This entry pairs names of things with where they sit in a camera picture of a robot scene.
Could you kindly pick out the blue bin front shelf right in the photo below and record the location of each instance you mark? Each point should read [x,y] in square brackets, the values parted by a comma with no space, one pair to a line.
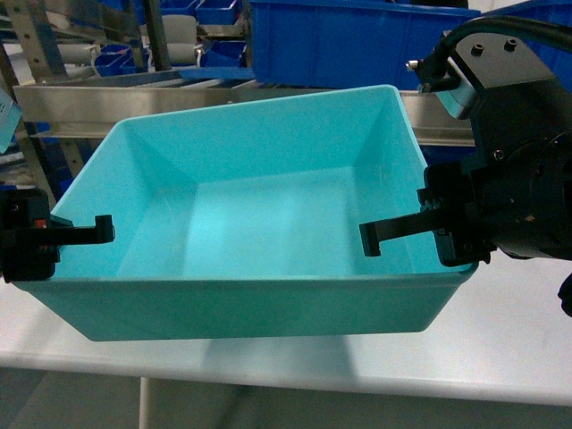
[345,44]

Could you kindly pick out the steel front shelf rail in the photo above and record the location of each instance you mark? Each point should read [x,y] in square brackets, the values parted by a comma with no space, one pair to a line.
[90,113]

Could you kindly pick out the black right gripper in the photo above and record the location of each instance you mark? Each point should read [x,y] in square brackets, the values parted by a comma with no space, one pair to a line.
[520,205]

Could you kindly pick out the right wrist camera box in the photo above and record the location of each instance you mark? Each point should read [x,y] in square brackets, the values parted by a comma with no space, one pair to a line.
[443,78]

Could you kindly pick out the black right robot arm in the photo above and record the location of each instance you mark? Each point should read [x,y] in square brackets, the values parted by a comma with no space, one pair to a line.
[519,98]

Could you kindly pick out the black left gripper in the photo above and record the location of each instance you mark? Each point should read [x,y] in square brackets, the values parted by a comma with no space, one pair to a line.
[26,255]

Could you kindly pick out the light cyan plastic bin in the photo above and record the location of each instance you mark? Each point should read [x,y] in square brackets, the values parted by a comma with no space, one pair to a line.
[241,221]

